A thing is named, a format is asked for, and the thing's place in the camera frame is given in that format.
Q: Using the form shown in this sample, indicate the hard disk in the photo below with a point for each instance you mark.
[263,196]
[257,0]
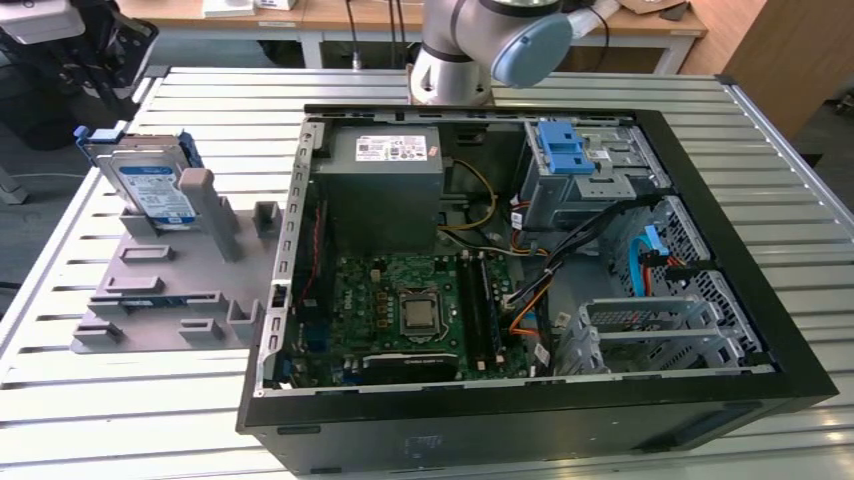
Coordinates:
[156,195]

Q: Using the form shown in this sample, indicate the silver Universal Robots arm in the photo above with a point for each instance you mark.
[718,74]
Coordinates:
[454,75]

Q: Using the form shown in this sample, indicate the metal disk bay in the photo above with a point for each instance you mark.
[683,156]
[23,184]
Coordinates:
[660,334]

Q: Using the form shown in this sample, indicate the large white box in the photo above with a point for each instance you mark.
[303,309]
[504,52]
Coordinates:
[229,7]

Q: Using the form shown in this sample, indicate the small white box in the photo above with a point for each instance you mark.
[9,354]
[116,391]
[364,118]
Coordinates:
[273,4]

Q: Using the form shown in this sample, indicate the grey metal stand foot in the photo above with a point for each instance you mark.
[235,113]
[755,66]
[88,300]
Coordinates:
[9,192]

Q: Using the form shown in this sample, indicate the grey plastic parts rack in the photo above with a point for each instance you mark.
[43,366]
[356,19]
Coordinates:
[173,280]

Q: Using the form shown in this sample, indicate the RAM stick with blue label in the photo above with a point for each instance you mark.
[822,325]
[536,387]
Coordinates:
[153,302]

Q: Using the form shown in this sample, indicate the grey power supply unit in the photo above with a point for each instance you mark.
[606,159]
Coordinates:
[380,210]

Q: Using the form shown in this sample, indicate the green motherboard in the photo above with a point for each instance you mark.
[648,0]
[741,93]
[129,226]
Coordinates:
[360,300]

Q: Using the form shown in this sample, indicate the blue plastic drive latch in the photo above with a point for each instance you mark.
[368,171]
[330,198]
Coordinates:
[560,145]

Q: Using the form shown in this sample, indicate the silver CPU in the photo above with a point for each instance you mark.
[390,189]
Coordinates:
[420,316]

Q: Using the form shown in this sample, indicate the metal optical drive cage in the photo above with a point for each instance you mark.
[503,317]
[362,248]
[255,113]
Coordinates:
[554,200]

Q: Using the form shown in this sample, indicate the black RAM slot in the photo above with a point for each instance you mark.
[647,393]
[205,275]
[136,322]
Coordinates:
[475,310]

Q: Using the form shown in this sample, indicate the black graphics card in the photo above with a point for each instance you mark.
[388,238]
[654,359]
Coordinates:
[410,367]

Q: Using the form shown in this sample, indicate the brown cardboard piece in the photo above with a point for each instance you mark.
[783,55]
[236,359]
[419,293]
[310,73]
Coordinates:
[643,6]

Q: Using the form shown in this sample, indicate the black open PC case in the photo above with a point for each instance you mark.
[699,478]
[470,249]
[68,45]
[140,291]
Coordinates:
[467,440]

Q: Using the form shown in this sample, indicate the wooden cabinet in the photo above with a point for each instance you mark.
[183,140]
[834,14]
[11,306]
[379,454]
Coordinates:
[787,60]

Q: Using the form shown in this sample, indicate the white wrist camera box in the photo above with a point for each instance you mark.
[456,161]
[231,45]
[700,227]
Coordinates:
[40,22]

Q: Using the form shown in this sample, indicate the wooden desk white frame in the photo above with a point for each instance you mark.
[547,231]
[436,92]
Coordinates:
[187,15]

